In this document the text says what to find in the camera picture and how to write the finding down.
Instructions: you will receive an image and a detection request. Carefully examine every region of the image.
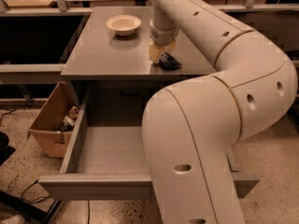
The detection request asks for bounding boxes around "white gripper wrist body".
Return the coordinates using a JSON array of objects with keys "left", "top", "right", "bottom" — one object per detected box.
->
[{"left": 149, "top": 6, "right": 179, "bottom": 47}]

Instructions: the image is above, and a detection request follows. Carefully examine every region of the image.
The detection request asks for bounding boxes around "dark blue rxbar wrapper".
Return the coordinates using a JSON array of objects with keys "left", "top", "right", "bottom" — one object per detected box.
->
[{"left": 158, "top": 51, "right": 181, "bottom": 70}]

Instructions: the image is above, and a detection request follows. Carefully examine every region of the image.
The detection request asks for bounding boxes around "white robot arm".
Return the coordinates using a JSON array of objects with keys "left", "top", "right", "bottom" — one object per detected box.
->
[{"left": 142, "top": 0, "right": 298, "bottom": 224}]

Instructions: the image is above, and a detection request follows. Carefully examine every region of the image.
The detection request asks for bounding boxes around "grey cabinet counter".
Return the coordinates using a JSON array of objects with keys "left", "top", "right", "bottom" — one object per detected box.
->
[{"left": 62, "top": 7, "right": 216, "bottom": 126}]

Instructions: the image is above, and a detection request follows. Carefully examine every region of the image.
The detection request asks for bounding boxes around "open grey top drawer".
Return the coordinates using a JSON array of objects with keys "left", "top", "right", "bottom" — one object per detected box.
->
[{"left": 39, "top": 80, "right": 250, "bottom": 203}]

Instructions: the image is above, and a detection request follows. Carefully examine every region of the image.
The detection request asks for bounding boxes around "white paper bowl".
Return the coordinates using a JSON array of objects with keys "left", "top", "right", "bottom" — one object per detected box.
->
[{"left": 107, "top": 15, "right": 141, "bottom": 36}]

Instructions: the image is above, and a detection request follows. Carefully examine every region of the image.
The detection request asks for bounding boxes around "cardboard box with trash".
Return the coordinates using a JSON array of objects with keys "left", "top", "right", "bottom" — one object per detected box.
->
[{"left": 28, "top": 82, "right": 78, "bottom": 158}]

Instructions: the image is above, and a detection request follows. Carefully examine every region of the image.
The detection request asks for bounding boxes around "black equipment base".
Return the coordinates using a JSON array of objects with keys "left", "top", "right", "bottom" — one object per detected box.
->
[{"left": 0, "top": 132, "right": 15, "bottom": 165}]

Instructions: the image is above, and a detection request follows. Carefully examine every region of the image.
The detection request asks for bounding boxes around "grey metal frame rail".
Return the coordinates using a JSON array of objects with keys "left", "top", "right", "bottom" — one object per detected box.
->
[{"left": 0, "top": 63, "right": 64, "bottom": 85}]

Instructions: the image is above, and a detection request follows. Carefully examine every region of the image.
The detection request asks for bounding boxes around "black floor cable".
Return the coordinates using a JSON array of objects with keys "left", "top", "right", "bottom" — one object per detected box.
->
[{"left": 20, "top": 179, "right": 51, "bottom": 204}]

